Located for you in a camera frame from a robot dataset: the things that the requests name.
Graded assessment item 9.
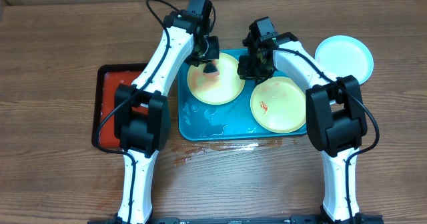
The pink and black sponge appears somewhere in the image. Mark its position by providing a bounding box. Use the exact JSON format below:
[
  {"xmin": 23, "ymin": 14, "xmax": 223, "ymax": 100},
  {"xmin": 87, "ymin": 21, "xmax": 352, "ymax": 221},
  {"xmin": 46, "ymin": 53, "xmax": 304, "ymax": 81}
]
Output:
[{"xmin": 203, "ymin": 59, "xmax": 220, "ymax": 76}]

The yellow-green plate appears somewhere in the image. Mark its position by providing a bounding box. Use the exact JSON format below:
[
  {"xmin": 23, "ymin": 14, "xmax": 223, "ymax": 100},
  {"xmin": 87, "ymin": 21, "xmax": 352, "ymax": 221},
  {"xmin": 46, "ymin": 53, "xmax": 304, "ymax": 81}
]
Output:
[
  {"xmin": 250, "ymin": 77, "xmax": 306, "ymax": 133},
  {"xmin": 187, "ymin": 53, "xmax": 245, "ymax": 105}
]

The light blue plate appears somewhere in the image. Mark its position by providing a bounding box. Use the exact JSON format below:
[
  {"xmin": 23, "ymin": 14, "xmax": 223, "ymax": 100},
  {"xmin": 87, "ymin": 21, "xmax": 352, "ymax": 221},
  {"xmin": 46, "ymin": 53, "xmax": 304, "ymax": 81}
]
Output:
[{"xmin": 315, "ymin": 35, "xmax": 374, "ymax": 84}]

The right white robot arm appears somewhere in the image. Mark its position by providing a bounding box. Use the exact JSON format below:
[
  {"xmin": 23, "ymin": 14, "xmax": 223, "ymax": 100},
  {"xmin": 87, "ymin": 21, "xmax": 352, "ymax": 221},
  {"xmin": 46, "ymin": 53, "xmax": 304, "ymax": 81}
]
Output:
[{"xmin": 238, "ymin": 17, "xmax": 371, "ymax": 223}]

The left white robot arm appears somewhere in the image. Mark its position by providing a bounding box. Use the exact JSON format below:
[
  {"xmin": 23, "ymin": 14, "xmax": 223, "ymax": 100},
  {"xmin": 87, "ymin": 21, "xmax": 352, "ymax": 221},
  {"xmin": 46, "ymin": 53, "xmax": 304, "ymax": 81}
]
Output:
[{"xmin": 113, "ymin": 0, "xmax": 219, "ymax": 223}]

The teal plastic tray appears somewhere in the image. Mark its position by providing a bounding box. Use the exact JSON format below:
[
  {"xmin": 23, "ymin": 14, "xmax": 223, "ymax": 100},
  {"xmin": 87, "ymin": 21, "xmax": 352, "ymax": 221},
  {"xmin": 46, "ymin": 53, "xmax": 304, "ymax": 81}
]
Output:
[{"xmin": 177, "ymin": 64, "xmax": 306, "ymax": 141}]

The red black-rimmed tray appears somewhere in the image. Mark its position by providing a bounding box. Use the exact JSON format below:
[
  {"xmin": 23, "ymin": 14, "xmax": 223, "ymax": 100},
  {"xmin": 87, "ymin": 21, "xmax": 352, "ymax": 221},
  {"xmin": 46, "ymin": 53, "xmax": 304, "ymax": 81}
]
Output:
[{"xmin": 91, "ymin": 63, "xmax": 147, "ymax": 149}]

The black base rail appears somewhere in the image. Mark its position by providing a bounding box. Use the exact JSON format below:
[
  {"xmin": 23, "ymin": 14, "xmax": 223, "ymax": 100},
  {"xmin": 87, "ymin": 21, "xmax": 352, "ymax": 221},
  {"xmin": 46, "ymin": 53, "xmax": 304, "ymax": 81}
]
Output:
[{"xmin": 87, "ymin": 214, "xmax": 384, "ymax": 224}]

